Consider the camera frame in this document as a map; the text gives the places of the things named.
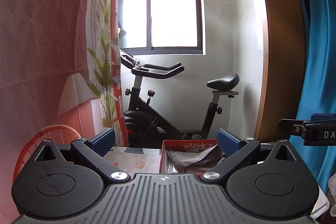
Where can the grey knit cloth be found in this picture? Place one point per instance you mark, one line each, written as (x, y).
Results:
(196, 161)

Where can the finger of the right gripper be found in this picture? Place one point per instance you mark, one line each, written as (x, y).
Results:
(319, 130)

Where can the red strawberry cardboard box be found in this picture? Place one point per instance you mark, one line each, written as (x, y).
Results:
(166, 165)

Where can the cartoon print table cloth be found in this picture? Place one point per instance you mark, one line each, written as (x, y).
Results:
(135, 160)

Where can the blue curtain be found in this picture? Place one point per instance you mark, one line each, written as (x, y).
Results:
(318, 92)

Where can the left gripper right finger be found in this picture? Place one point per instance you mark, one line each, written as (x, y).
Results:
(238, 188)

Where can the wooden door frame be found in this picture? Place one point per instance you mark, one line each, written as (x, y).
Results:
(283, 67)

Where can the window frame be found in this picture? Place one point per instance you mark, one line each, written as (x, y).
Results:
(161, 27)

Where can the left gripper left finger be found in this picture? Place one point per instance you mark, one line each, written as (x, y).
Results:
(60, 181)

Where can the printed wall backdrop cloth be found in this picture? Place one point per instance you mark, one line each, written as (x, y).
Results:
(60, 65)

